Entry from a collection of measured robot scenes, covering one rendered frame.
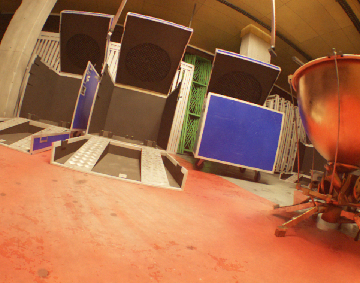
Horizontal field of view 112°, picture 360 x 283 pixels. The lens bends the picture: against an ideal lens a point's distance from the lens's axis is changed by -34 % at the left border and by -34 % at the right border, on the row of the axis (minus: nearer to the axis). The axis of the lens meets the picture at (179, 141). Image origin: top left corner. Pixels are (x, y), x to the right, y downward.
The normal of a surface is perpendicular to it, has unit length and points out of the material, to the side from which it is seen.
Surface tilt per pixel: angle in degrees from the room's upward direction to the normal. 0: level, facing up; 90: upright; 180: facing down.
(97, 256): 0
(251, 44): 90
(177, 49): 138
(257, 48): 90
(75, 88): 90
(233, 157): 90
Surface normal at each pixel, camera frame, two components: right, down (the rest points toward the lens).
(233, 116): -0.04, 0.00
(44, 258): 0.22, -0.98
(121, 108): 0.24, 0.06
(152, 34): 0.00, 0.77
